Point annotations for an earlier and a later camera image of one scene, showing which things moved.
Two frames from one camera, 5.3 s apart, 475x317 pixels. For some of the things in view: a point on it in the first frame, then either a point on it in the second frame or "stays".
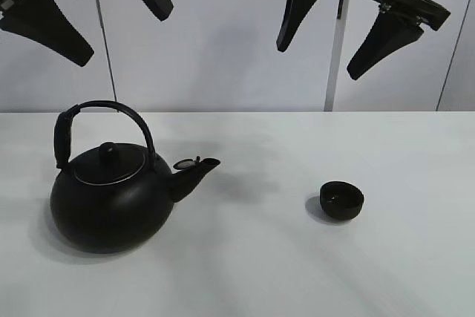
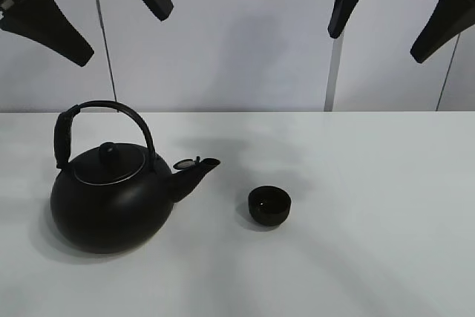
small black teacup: x=341 y=200 to x=269 y=205
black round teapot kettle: x=114 y=193 stays
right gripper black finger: x=388 y=34 to x=453 y=15
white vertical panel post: x=335 y=59 stays
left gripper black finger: x=37 y=16 stays
